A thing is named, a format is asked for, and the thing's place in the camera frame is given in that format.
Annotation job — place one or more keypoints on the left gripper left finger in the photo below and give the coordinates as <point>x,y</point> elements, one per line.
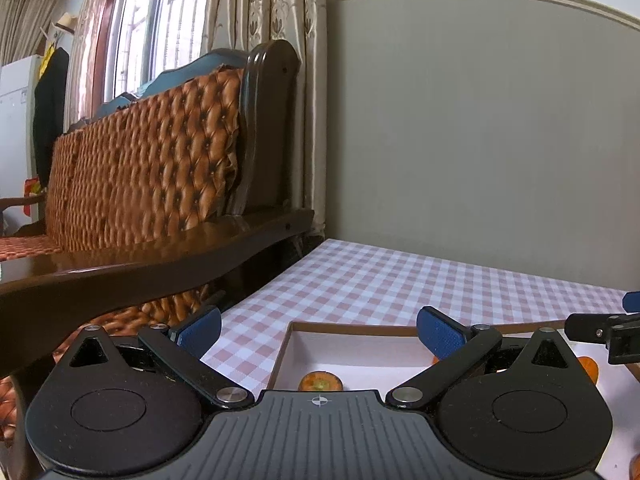
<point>180,349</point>

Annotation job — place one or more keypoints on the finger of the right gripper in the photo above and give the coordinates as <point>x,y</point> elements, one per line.
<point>593,328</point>
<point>631,301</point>

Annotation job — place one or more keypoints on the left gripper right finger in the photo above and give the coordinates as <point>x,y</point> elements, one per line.
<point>459,350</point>

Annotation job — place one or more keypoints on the orange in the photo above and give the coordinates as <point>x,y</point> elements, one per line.
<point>591,367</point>

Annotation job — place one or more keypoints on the brown cardboard box tray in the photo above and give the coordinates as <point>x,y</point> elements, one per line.
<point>505,402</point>

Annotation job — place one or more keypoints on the pink checkered tablecloth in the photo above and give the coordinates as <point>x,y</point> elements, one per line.
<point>345,283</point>

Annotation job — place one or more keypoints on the wooden sofa with orange cushion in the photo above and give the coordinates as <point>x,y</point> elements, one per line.
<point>137,226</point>

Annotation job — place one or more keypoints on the black hanging coat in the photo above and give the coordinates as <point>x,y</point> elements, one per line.
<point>49,112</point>

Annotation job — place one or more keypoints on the white refrigerator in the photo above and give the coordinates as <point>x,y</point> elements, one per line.
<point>17,101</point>

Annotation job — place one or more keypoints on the window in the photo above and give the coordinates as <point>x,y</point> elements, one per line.
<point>120,46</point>

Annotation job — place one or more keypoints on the straw hat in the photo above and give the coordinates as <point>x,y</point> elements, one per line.
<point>66,23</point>

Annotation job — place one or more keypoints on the beige curtain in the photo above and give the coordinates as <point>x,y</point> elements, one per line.
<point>282,142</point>

